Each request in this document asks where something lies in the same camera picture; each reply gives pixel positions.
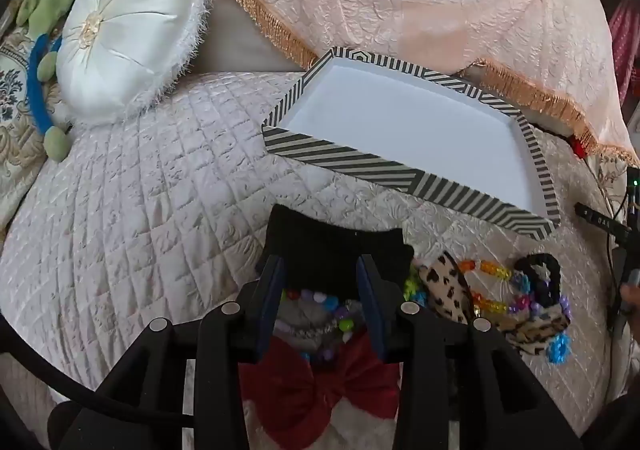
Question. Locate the blue plush hoop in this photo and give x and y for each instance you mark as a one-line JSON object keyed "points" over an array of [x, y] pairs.
{"points": [[36, 90]]}

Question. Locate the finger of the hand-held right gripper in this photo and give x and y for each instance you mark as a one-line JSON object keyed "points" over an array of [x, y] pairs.
{"points": [[600, 222]]}

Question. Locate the floral embroidered cushion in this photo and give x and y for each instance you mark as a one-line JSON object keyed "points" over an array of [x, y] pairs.
{"points": [[17, 95]]}

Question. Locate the beige sofa backrest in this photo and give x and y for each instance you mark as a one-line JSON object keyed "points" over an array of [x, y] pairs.
{"points": [[240, 35]]}

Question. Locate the floral embroidered cover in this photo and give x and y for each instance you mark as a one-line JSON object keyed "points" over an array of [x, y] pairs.
{"points": [[607, 175]]}

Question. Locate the red hair bow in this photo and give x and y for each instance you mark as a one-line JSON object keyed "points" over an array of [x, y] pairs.
{"points": [[310, 390]]}

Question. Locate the person's right hand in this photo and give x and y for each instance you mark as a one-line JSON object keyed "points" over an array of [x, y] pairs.
{"points": [[631, 300]]}

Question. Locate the black velvet hair bow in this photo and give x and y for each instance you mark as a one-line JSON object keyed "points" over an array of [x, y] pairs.
{"points": [[325, 250]]}

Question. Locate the leopard print hair bow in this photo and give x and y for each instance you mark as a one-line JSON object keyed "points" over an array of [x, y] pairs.
{"points": [[447, 287]]}

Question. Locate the white round satin pillow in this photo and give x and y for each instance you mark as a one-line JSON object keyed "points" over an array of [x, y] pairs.
{"points": [[125, 30]]}

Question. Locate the grey glitter scrunchie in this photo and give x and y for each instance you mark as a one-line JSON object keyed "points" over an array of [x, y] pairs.
{"points": [[305, 325]]}

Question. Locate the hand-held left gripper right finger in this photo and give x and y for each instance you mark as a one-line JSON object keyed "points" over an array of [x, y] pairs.
{"points": [[371, 315]]}

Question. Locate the black scrunchie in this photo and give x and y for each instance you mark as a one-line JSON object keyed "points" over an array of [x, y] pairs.
{"points": [[542, 275]]}

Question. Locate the cream quilted bedspread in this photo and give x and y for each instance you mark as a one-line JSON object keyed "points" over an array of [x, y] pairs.
{"points": [[150, 210]]}

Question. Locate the red cloth item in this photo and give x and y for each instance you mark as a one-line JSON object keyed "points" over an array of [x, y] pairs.
{"points": [[577, 145]]}

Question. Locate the pink dotted garment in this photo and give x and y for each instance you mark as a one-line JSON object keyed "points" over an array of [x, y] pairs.
{"points": [[625, 50]]}

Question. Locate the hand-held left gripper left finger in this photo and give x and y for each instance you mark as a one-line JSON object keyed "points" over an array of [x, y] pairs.
{"points": [[270, 315]]}

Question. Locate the striped white tray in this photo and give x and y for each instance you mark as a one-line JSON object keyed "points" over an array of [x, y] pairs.
{"points": [[400, 130]]}

